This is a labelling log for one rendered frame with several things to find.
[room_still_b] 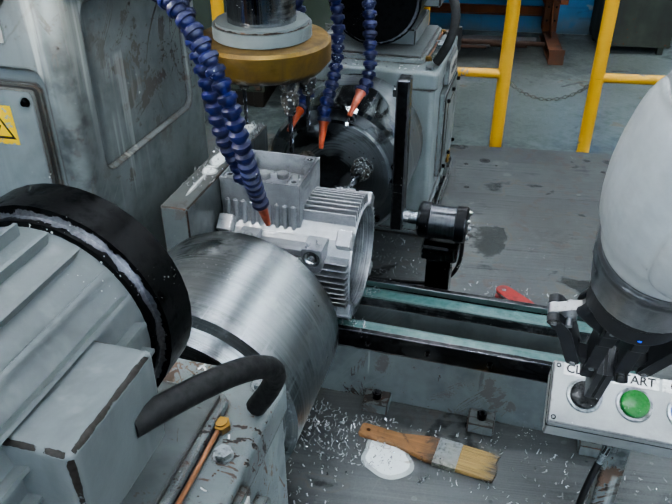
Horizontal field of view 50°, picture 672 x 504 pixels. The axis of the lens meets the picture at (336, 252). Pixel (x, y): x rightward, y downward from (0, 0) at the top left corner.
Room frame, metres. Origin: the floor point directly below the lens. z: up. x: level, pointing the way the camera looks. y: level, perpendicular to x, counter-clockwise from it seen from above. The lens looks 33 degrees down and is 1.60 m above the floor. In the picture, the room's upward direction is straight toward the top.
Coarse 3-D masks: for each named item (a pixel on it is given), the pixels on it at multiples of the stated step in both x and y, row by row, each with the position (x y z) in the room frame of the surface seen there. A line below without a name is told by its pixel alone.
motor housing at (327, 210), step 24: (312, 192) 0.94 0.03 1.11; (336, 192) 0.94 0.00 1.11; (360, 192) 0.95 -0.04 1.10; (312, 216) 0.90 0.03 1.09; (336, 216) 0.89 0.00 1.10; (360, 216) 0.90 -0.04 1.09; (288, 240) 0.88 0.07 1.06; (360, 240) 0.99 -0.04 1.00; (336, 264) 0.83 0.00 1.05; (360, 264) 0.97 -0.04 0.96; (336, 288) 0.83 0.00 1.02; (360, 288) 0.93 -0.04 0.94
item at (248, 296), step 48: (192, 240) 0.73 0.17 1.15; (240, 240) 0.71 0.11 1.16; (192, 288) 0.62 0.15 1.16; (240, 288) 0.63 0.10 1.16; (288, 288) 0.66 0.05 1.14; (192, 336) 0.56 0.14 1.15; (240, 336) 0.56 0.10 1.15; (288, 336) 0.60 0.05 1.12; (336, 336) 0.69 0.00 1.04; (288, 384) 0.55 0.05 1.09; (288, 432) 0.54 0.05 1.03
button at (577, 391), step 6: (576, 384) 0.57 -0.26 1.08; (582, 384) 0.57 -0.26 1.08; (570, 390) 0.57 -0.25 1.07; (576, 390) 0.56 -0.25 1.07; (582, 390) 0.56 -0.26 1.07; (570, 396) 0.56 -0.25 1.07; (576, 396) 0.56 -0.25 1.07; (582, 396) 0.56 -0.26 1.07; (576, 402) 0.55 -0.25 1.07; (582, 402) 0.55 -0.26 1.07; (588, 402) 0.55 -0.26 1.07; (594, 402) 0.55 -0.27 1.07; (582, 408) 0.55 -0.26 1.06; (588, 408) 0.55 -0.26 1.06
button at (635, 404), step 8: (624, 392) 0.56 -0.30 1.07; (632, 392) 0.55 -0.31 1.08; (640, 392) 0.55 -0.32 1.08; (624, 400) 0.55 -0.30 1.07; (632, 400) 0.55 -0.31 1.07; (640, 400) 0.55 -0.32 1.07; (648, 400) 0.55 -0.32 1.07; (624, 408) 0.54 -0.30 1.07; (632, 408) 0.54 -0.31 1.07; (640, 408) 0.54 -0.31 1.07; (648, 408) 0.54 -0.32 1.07; (632, 416) 0.53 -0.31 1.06; (640, 416) 0.53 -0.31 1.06
